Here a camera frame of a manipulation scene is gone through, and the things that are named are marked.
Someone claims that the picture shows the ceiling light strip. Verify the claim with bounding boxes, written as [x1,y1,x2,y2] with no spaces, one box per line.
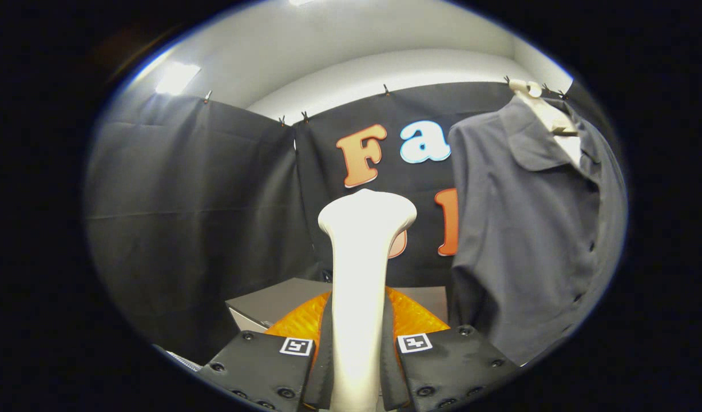
[155,62,201,96]

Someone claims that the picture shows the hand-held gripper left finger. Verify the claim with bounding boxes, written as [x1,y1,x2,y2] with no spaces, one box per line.
[195,291,335,412]

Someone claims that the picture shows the cream garment hanger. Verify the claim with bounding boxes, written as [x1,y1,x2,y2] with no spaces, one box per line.
[508,79,580,137]

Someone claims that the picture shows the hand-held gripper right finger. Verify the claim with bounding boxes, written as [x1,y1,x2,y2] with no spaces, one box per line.
[384,287,522,412]

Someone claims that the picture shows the row of black cloth clips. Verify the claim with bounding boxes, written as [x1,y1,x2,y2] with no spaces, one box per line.
[204,74,569,125]

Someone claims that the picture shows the grey and white drawer cabinet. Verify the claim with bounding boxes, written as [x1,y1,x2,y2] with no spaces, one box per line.
[225,278,449,332]

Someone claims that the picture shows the grey button-up shirt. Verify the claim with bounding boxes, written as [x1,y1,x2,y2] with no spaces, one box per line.
[447,94,627,367]

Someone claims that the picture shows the white garment steamer head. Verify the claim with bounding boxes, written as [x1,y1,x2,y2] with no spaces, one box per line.
[318,189,418,412]

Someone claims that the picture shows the black backdrop cloth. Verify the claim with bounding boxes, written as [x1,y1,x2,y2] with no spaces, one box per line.
[85,80,623,367]

